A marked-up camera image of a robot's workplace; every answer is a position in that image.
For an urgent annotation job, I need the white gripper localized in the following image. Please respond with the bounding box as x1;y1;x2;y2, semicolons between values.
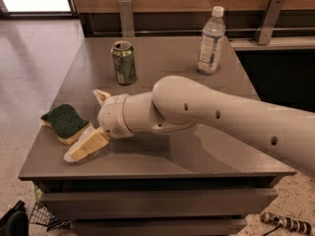
63;89;133;163

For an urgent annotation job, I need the green and yellow sponge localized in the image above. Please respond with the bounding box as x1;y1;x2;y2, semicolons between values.
40;104;91;146

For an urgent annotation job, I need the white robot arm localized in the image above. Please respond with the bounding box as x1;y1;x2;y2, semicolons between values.
64;76;315;175

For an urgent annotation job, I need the green soda can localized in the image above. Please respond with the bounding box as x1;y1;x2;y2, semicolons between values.
111;40;137;86

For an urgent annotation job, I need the grey drawer cabinet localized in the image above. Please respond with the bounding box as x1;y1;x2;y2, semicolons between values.
19;36;295;236

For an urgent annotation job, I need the black bag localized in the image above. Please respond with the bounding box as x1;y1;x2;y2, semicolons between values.
0;201;29;236

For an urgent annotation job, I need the clear plastic water bottle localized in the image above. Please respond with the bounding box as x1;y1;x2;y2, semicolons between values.
197;6;225;75

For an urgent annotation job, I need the black and white striped tool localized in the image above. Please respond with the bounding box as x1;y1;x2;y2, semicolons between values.
260;211;315;236

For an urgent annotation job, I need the black wire basket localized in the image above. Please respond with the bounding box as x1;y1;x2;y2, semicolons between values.
29;204;70;231

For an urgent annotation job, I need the left grey metal bracket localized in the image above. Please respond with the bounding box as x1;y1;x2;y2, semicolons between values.
118;0;135;37

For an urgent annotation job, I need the grey metal bracket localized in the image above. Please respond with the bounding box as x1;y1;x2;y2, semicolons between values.
254;0;285;45
118;0;135;37

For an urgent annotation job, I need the wooden counter with rail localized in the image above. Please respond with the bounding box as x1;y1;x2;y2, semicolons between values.
71;0;315;49

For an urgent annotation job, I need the right grey metal bracket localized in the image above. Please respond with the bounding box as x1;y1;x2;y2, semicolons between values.
254;0;285;45

